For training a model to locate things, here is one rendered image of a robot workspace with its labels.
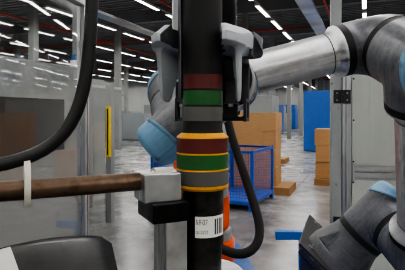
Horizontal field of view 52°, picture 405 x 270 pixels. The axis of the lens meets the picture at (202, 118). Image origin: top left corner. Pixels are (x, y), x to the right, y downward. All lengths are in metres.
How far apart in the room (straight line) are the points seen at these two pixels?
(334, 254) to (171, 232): 0.73
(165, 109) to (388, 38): 0.37
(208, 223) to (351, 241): 0.71
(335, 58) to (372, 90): 1.43
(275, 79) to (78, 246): 0.43
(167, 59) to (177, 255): 0.16
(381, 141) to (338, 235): 1.21
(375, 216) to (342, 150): 1.19
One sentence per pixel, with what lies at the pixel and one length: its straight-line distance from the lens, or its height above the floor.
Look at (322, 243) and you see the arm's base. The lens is 1.04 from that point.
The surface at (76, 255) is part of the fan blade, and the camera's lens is 0.49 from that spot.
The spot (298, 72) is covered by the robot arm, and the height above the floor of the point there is 1.64.
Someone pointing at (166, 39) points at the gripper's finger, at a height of 1.62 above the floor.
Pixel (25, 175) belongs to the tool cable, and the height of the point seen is 1.52.
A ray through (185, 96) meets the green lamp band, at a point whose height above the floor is 1.58.
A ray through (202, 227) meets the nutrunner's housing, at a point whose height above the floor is 1.48.
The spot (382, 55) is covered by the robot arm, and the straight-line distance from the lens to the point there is 0.72.
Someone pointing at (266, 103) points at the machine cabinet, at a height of 1.82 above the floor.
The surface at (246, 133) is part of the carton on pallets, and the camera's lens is 8.39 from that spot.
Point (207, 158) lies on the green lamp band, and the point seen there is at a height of 1.53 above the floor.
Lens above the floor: 1.57
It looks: 1 degrees down
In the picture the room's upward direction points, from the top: straight up
